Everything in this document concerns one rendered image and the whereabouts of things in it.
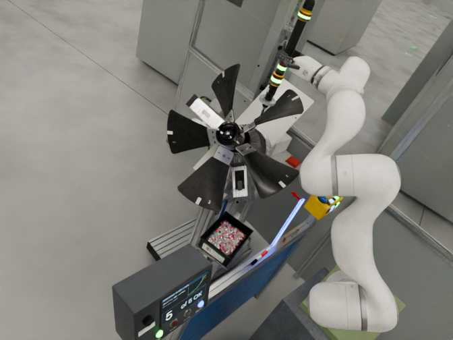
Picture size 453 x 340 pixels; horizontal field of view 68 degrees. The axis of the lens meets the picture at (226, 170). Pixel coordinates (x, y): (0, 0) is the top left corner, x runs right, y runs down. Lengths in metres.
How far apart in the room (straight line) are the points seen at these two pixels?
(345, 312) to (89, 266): 1.77
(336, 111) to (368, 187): 0.19
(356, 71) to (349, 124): 0.32
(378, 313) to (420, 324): 1.42
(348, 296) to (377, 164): 0.38
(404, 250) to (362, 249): 1.29
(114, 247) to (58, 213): 0.48
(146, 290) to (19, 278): 1.55
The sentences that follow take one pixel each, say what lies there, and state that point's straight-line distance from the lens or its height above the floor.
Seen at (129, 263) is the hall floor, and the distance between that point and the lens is 2.44.
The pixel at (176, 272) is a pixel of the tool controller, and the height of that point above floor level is 1.25.
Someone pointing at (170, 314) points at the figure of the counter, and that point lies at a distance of 1.02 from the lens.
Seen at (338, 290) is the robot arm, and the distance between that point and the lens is 1.03.
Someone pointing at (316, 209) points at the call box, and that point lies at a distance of 1.71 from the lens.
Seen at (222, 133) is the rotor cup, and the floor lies 1.21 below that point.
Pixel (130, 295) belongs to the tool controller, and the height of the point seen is 1.24.
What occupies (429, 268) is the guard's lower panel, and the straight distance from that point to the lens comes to 2.20.
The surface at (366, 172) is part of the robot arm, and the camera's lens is 0.82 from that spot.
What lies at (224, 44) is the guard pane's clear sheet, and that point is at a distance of 2.58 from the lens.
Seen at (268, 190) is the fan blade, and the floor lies 1.16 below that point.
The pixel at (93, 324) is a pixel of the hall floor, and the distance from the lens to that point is 2.26.
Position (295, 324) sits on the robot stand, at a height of 0.89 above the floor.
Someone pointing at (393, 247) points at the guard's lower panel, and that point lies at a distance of 2.21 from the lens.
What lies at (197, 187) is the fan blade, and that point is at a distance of 1.57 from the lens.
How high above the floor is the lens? 2.08
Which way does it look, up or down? 40 degrees down
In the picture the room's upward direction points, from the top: 22 degrees clockwise
